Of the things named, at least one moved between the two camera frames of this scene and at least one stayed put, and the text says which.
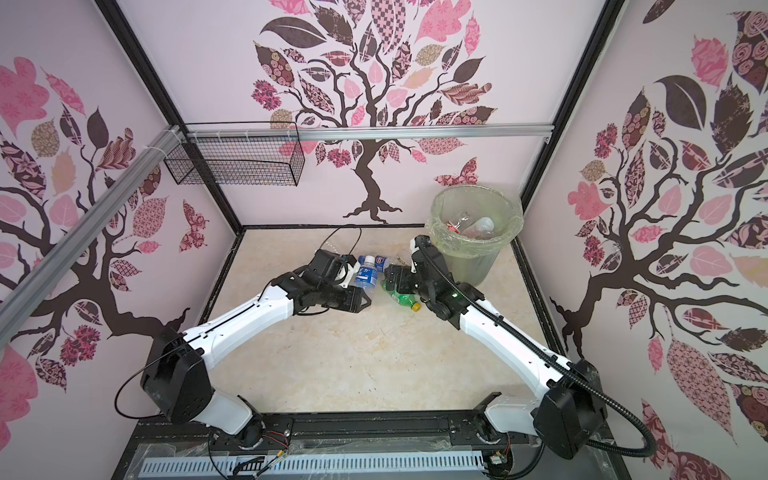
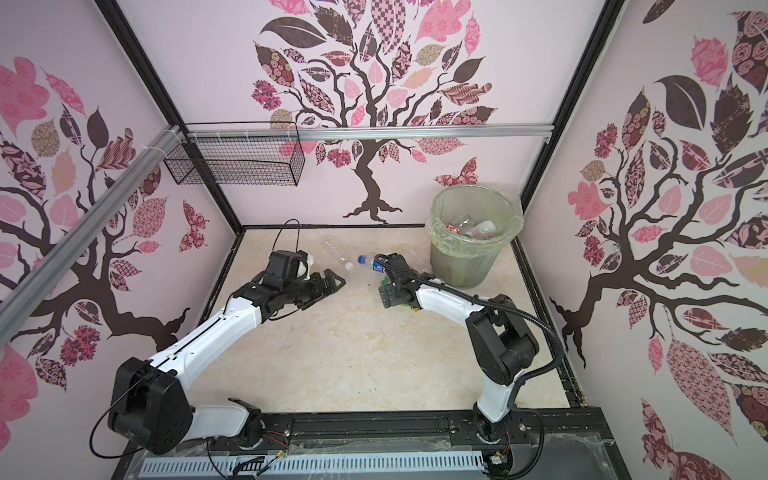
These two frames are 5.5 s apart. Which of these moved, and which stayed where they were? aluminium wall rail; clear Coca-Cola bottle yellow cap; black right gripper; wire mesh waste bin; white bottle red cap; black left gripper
Moved: black left gripper; black right gripper
Stayed: white bottle red cap; wire mesh waste bin; aluminium wall rail; clear Coca-Cola bottle yellow cap
